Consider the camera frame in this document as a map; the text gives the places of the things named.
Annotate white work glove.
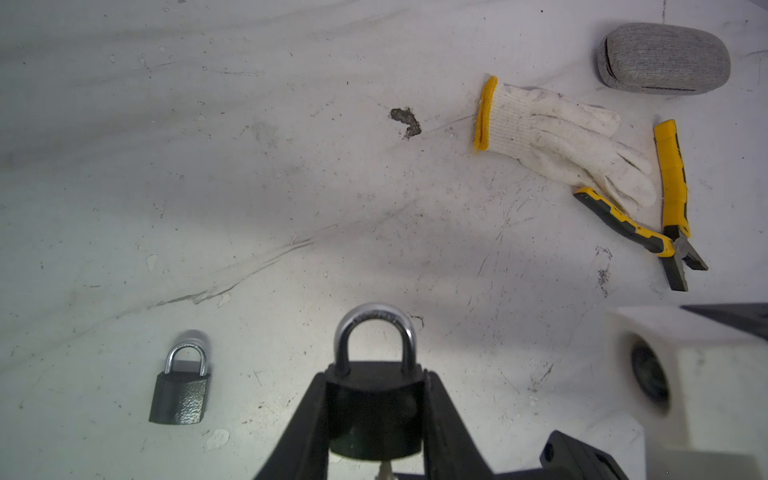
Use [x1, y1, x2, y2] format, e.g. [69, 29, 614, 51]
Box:
[473, 76, 659, 213]

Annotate grey fabric glasses case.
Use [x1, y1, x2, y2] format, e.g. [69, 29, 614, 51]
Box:
[596, 22, 731, 95]

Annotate black padlock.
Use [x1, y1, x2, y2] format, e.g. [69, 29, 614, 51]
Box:
[326, 303, 424, 461]
[148, 339, 211, 426]

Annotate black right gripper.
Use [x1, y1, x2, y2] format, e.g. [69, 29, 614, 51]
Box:
[540, 430, 628, 480]

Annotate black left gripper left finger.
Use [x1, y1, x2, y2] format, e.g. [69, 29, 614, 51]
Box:
[255, 373, 330, 480]

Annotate key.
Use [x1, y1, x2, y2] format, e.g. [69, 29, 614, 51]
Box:
[375, 461, 397, 480]

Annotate yellow black pliers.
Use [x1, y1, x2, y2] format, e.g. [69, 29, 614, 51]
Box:
[572, 118, 710, 293]

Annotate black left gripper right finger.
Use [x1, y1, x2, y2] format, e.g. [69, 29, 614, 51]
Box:
[423, 371, 494, 479]

